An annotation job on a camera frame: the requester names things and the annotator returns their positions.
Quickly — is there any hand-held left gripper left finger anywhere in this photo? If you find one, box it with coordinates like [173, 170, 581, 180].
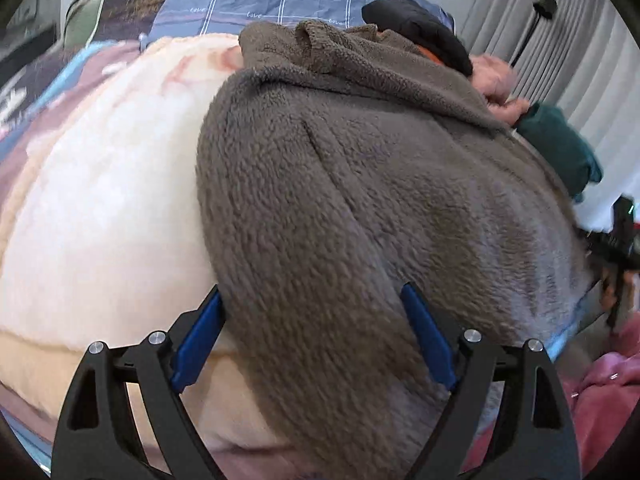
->
[50, 284, 231, 480]

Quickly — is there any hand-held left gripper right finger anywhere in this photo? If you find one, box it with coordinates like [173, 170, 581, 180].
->
[400, 281, 583, 480]

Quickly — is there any grey fleece jacket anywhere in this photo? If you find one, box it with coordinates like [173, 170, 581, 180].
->
[196, 19, 601, 480]

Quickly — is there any teal fleece garment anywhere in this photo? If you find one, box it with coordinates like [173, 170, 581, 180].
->
[515, 102, 604, 203]

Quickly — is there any cream plush blanket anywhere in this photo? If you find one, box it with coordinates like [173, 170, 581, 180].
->
[0, 32, 321, 476]

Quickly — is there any white pleated curtain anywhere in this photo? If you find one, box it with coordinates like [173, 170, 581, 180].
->
[457, 0, 640, 233]

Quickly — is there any pink padded jacket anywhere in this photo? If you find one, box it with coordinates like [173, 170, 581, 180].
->
[470, 55, 532, 126]

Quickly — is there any purple printed bedsheet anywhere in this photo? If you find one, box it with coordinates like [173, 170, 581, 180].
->
[0, 40, 146, 211]

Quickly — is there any black jacket with orange lining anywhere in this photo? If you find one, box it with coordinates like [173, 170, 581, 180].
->
[361, 0, 474, 77]

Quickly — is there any green cushion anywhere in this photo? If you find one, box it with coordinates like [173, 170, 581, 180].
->
[62, 0, 108, 51]

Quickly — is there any dark printed blanket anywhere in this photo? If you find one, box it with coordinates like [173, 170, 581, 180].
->
[92, 0, 183, 43]

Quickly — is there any black cable with plug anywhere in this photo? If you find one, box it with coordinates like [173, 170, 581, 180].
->
[510, 0, 558, 68]

